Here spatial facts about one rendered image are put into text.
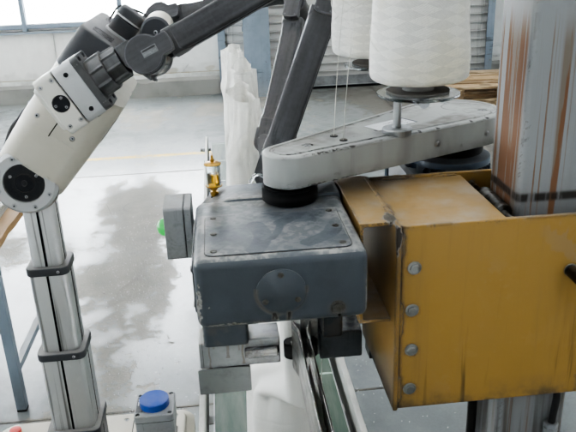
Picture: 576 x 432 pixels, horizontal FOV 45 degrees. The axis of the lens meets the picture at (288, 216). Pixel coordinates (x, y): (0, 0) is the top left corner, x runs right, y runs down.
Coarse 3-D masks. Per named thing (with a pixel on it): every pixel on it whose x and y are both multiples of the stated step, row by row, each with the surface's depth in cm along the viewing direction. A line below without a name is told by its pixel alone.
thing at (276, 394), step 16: (288, 336) 132; (256, 368) 158; (272, 368) 153; (288, 368) 135; (256, 384) 156; (272, 384) 148; (288, 384) 136; (256, 400) 150; (272, 400) 149; (288, 400) 138; (256, 416) 150; (272, 416) 149; (288, 416) 148; (304, 416) 149
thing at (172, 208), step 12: (168, 204) 113; (180, 204) 113; (192, 204) 118; (168, 216) 112; (180, 216) 112; (192, 216) 115; (168, 228) 112; (180, 228) 113; (192, 228) 113; (168, 240) 113; (180, 240) 113; (192, 240) 114; (168, 252) 114; (180, 252) 114
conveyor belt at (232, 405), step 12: (324, 360) 239; (324, 372) 232; (324, 384) 226; (216, 396) 222; (228, 396) 222; (240, 396) 222; (336, 396) 220; (216, 408) 216; (228, 408) 216; (240, 408) 216; (336, 408) 214; (216, 420) 211; (228, 420) 211; (240, 420) 210; (336, 420) 209
